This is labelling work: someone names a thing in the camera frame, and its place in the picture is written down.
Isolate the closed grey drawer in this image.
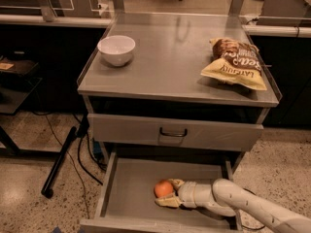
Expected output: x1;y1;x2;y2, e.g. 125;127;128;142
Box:
87;114;263;151

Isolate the black metal stand leg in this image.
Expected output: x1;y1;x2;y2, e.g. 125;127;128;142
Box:
41;126;77;199

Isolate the black drawer handle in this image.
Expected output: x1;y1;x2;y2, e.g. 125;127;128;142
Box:
159;127;188;138

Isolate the black floor cable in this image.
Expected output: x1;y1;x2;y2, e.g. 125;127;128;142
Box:
241;187;266;231
32;110;108;220

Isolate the white ceramic bowl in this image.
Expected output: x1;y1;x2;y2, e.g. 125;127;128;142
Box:
97;35;136;67

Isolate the grey metal cabinet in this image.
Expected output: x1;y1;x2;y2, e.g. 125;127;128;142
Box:
78;14;280;167

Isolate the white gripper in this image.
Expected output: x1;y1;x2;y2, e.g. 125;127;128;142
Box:
155;179;217;209

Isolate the black floor cable right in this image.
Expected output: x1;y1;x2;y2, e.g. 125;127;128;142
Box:
241;187;266;231

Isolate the yellow brown chip bag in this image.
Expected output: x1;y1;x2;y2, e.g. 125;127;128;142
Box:
201;38;266;90

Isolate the black floor cable left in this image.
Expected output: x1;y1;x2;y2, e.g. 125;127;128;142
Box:
32;110;108;220

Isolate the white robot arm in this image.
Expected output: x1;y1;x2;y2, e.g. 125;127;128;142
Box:
154;179;311;233

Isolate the dark side table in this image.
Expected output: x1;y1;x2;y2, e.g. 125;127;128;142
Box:
0;50;44;157

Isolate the open grey drawer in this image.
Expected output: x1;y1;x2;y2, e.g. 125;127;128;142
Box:
81;152;243;233

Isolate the orange fruit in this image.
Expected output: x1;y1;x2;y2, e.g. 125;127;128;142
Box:
154;180;174;198

